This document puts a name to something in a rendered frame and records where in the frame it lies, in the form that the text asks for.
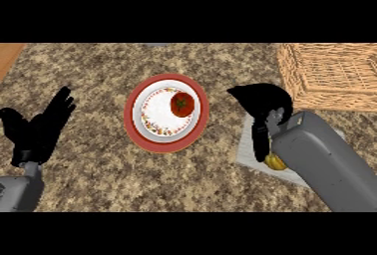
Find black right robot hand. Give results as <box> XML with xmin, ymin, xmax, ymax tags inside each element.
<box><xmin>225</xmin><ymin>83</ymin><xmax>295</xmax><ymax>163</ymax></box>

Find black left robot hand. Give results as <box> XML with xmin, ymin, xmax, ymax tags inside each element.
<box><xmin>0</xmin><ymin>86</ymin><xmax>79</xmax><ymax>168</ymax></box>

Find grey placemat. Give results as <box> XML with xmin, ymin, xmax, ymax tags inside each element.
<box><xmin>234</xmin><ymin>114</ymin><xmax>348</xmax><ymax>189</ymax></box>

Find wicker basket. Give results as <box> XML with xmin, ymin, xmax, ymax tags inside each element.
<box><xmin>275</xmin><ymin>43</ymin><xmax>377</xmax><ymax>114</ymax></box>

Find yellow squash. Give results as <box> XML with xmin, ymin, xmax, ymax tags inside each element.
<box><xmin>264</xmin><ymin>152</ymin><xmax>289</xmax><ymax>171</ymax></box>

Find red round placemat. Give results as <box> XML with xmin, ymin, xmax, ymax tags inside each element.
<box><xmin>123</xmin><ymin>73</ymin><xmax>210</xmax><ymax>154</ymax></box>

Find red tomato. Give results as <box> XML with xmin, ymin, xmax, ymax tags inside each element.
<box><xmin>171</xmin><ymin>92</ymin><xmax>196</xmax><ymax>119</ymax></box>

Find white floral rimmed plate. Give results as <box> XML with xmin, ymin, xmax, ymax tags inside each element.
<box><xmin>132</xmin><ymin>79</ymin><xmax>202</xmax><ymax>143</ymax></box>

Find brown wooden panel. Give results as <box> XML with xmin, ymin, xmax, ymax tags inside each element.
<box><xmin>0</xmin><ymin>43</ymin><xmax>27</xmax><ymax>82</ymax></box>

